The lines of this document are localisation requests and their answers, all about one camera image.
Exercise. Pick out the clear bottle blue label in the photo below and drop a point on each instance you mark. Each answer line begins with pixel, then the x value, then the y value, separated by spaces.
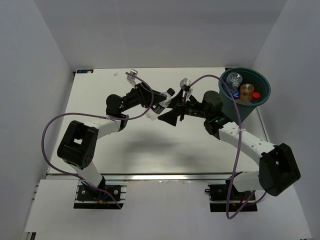
pixel 233 81
pixel 235 94

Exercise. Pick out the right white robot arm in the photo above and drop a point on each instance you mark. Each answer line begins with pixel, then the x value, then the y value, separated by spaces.
pixel 277 167

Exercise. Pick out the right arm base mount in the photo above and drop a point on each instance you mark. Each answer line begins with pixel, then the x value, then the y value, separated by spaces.
pixel 217 194

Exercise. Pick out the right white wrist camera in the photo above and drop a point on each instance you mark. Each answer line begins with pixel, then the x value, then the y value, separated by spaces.
pixel 185 85

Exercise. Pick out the dark green plastic bin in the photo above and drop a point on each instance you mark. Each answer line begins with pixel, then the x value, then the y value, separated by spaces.
pixel 250 76

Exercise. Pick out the blue sticker label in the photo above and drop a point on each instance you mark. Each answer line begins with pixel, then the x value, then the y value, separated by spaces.
pixel 84 71

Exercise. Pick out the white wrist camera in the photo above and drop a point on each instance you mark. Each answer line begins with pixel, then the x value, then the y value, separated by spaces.
pixel 131 77
pixel 185 85

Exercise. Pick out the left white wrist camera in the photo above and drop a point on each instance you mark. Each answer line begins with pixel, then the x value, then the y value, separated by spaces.
pixel 131 77

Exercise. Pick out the orange pulp juice bottle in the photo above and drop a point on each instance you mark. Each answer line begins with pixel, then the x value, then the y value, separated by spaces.
pixel 246 92

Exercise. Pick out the clear bottle red label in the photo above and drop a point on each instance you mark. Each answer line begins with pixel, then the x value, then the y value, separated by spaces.
pixel 255 97

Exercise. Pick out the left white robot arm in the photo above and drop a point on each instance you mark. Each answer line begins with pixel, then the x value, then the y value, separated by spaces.
pixel 78 144

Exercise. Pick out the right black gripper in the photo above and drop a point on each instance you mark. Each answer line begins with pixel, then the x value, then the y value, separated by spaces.
pixel 177 100

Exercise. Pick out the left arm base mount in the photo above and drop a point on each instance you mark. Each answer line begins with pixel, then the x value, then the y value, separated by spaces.
pixel 89 199

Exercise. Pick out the clear bottle black cap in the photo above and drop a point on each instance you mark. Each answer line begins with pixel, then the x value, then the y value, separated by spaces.
pixel 155 111

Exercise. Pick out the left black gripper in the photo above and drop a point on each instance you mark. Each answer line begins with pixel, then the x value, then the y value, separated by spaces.
pixel 143 94

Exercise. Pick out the aluminium table rail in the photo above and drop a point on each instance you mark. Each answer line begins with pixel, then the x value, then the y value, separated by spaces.
pixel 168 177

